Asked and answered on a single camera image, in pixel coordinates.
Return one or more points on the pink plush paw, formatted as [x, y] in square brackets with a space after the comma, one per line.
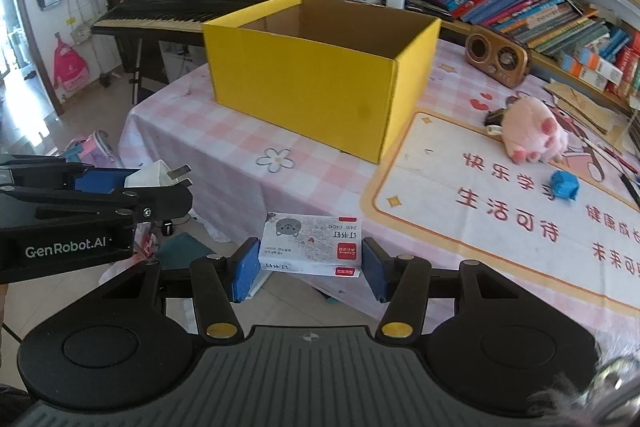
[530, 127]

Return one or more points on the white charger plug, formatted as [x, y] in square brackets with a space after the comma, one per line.
[150, 174]

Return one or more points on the brown kraft envelopes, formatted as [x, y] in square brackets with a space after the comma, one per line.
[585, 107]

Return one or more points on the pink backpack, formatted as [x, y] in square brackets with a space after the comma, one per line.
[70, 69]

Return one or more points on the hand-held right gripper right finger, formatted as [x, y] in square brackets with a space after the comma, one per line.
[376, 269]

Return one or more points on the row of colourful books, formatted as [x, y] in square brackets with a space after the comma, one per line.
[525, 2]

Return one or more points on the pink checked desktop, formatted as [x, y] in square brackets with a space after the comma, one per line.
[240, 137]

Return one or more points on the pink and blue schoolbag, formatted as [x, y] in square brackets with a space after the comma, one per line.
[90, 152]

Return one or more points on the white staple box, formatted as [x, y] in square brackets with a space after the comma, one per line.
[310, 242]

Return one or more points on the black marker pen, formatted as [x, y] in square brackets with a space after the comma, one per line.
[631, 188]

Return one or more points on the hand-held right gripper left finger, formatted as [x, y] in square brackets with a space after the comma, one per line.
[245, 269]

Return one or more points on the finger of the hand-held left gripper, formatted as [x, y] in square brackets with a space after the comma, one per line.
[97, 182]
[160, 202]

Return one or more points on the wooden bookshelf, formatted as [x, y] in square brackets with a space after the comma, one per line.
[550, 69]

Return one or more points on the grey fluffy cloth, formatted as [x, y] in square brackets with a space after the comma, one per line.
[565, 399]

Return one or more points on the black electronic keyboard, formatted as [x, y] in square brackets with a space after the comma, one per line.
[165, 4]

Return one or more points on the blue packet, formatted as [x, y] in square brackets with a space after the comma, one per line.
[565, 184]

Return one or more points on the brown retro radio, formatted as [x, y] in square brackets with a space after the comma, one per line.
[495, 57]

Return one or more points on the black case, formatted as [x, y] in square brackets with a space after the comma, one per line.
[427, 3]

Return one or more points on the black binder clip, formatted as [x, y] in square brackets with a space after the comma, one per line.
[495, 117]

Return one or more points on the teal square object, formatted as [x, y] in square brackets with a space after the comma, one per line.
[185, 252]

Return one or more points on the yellow cardboard box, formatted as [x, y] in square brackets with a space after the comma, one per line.
[300, 92]

